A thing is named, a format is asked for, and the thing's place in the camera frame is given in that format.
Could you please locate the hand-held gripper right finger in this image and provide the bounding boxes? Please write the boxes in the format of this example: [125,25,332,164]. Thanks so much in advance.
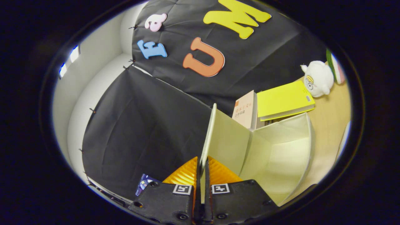
[203,156,279,225]

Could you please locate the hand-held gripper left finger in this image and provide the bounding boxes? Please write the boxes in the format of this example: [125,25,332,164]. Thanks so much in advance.
[127,156,201,225]

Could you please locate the grey-green fabric storage box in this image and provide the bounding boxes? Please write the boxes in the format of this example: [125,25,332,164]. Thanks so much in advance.
[200,103,314,207]

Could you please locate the blue printed packet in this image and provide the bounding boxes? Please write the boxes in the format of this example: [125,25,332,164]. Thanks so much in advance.
[135,174,161,197]

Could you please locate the beige paperback book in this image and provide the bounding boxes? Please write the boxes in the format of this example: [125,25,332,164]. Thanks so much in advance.
[232,90,258,129]

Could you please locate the yellow book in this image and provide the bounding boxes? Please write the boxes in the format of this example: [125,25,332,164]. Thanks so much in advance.
[256,81,315,122]

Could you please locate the white plush toy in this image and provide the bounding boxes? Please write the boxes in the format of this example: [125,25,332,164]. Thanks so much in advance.
[301,60,335,98]

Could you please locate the watermelon slice plush toy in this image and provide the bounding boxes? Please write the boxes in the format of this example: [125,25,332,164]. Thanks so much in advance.
[326,48,346,85]

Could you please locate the long ceiling light panel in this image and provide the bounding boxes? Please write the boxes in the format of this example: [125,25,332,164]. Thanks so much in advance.
[59,45,81,78]

